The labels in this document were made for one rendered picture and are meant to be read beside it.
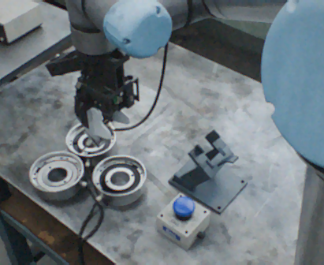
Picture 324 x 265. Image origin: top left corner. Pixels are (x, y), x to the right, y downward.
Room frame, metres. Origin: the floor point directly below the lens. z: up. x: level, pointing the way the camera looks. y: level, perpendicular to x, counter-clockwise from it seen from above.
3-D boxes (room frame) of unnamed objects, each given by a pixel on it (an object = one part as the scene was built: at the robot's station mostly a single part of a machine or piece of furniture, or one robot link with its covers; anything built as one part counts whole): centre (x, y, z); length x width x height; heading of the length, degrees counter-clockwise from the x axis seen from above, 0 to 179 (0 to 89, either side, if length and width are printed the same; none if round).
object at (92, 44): (0.65, 0.10, 1.15); 0.08 x 0.08 x 0.05
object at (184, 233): (0.53, -0.04, 0.82); 0.08 x 0.07 x 0.05; 51
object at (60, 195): (0.64, 0.21, 0.82); 0.10 x 0.10 x 0.04
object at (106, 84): (0.64, 0.10, 1.07); 0.09 x 0.08 x 0.12; 51
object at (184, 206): (0.53, -0.03, 0.85); 0.04 x 0.04 x 0.05
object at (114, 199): (0.63, 0.09, 0.82); 0.10 x 0.10 x 0.04
